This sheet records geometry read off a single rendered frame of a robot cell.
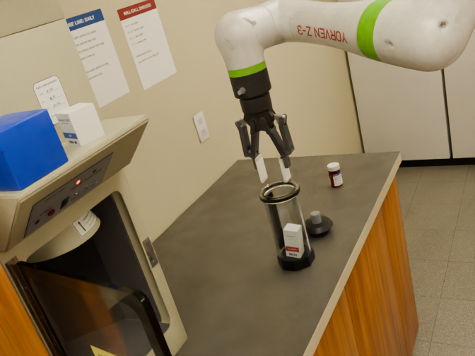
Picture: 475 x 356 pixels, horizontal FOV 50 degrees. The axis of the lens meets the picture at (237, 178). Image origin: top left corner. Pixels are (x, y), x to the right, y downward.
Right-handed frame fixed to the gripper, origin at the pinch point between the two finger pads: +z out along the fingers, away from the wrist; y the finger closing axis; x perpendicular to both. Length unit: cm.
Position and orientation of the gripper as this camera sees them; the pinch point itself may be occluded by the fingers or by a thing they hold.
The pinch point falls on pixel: (273, 169)
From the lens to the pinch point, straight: 130.5
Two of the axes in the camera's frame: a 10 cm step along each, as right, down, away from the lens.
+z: 2.6, 8.9, 3.8
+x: 4.5, -4.6, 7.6
